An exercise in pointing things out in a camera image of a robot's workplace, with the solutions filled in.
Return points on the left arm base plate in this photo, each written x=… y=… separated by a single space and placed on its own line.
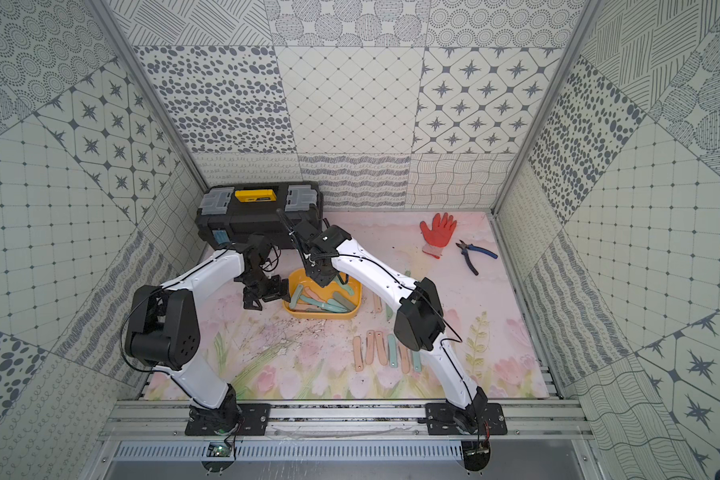
x=248 y=419

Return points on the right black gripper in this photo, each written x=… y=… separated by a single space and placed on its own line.
x=318 y=278

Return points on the light teal knife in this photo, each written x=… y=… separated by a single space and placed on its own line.
x=392 y=351

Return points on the aluminium frame rail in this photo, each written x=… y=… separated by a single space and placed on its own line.
x=363 y=420

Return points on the red work glove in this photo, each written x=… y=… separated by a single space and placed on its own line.
x=437 y=234

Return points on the floral pink table mat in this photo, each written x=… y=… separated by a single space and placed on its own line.
x=273 y=354

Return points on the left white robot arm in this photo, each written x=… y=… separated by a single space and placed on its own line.
x=161 y=333

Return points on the black plastic toolbox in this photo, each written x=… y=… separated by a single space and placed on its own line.
x=230 y=214

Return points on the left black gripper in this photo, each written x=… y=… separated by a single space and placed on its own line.
x=261 y=289

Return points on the pale pink knife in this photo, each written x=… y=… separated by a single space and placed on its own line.
x=369 y=347

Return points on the beige pink knife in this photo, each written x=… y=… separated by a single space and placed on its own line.
x=357 y=349

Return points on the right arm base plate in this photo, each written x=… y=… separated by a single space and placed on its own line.
x=442 y=418

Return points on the yellow plastic storage box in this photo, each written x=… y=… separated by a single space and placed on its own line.
x=348 y=294

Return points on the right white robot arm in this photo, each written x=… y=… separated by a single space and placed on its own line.
x=420 y=323

